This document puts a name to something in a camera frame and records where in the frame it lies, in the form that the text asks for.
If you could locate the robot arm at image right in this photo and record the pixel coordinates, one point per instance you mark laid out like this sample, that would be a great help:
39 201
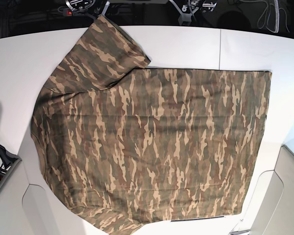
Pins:
191 11

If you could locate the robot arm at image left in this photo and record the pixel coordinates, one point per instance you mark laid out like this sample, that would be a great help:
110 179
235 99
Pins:
84 7

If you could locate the camouflage T-shirt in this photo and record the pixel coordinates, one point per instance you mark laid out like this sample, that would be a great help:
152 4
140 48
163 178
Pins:
122 145

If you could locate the black power strip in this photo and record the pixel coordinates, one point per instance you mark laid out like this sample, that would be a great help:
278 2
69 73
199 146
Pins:
67 12

